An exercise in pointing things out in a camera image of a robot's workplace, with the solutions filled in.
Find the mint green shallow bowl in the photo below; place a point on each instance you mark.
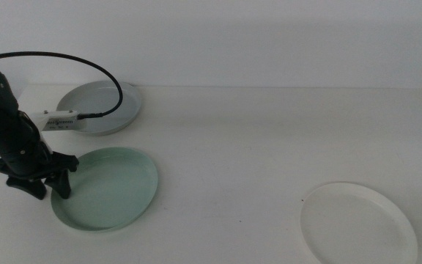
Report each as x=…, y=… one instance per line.
x=115, y=190

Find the grey shallow bowl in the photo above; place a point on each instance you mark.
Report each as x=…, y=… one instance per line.
x=97, y=97

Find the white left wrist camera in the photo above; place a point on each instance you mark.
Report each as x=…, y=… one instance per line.
x=59, y=121

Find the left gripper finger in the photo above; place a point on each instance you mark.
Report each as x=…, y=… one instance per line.
x=62, y=183
x=31, y=187

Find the white shallow bowl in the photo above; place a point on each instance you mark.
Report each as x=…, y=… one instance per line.
x=355, y=227

